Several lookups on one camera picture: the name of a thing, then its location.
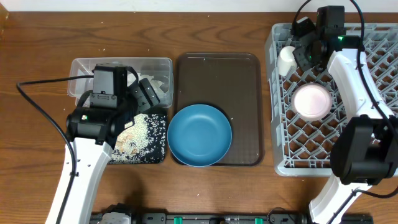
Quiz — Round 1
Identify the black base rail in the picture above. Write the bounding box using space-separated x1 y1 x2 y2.
90 203 374 224

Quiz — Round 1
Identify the black tray bin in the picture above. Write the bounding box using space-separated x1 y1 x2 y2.
107 106 168 166

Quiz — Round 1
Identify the rice pile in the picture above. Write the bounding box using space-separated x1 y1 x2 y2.
108 113 167 163

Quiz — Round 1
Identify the cream white cup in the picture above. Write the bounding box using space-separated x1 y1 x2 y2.
277 46 297 77

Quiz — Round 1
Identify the clear plastic bin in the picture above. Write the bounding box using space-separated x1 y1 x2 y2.
70 57 174 108

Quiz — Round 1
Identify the dark blue plate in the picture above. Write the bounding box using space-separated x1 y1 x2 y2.
167 104 233 167

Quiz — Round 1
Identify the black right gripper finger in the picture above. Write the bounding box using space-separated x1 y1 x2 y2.
293 47 312 72
291 17 317 39

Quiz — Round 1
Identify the dark brown serving tray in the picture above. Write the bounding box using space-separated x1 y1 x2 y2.
174 53 264 166

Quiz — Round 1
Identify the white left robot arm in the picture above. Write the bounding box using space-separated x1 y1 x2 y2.
46 63 159 223

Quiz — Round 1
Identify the white napkin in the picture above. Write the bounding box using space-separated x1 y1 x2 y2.
127 73 169 96

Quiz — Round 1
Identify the grey dishwasher rack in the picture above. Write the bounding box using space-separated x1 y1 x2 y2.
265 23 397 177

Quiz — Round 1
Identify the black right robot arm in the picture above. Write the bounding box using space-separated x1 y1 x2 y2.
290 6 397 223

